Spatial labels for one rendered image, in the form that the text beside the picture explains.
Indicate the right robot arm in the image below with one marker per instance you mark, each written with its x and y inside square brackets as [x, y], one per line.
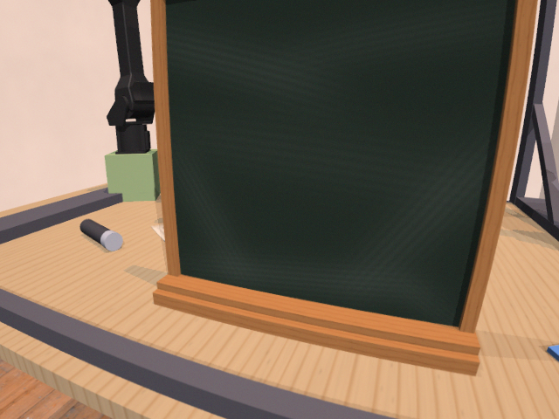
[133, 95]

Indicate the dark grey cylinder with light grey end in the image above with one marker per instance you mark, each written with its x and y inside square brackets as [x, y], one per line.
[109, 239]

